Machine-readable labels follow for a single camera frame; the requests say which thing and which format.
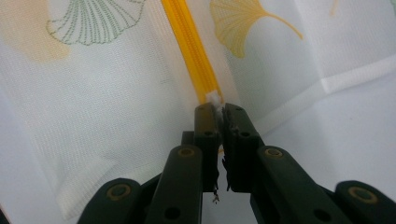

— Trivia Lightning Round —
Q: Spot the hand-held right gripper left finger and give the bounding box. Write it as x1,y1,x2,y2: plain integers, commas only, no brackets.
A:
193,103,224,203

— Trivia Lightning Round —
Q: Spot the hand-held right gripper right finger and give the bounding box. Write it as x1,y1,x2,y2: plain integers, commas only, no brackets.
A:
221,103,265,193

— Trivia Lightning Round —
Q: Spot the white leaf-patterned cloth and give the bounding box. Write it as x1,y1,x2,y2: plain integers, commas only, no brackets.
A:
0,0,396,221

